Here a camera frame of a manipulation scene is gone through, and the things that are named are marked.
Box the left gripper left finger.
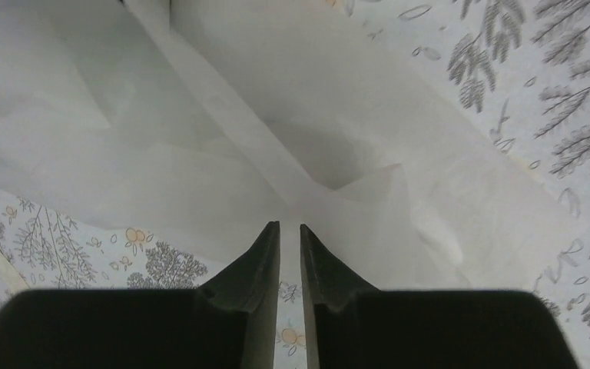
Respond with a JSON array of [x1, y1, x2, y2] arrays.
[[197, 221, 280, 368]]

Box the white wrapping paper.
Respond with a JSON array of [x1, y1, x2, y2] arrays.
[[0, 1, 582, 290]]

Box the floral tablecloth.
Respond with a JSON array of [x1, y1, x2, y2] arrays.
[[0, 1, 590, 368]]

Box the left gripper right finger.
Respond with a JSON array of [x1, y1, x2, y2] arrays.
[[300, 224, 379, 368]]

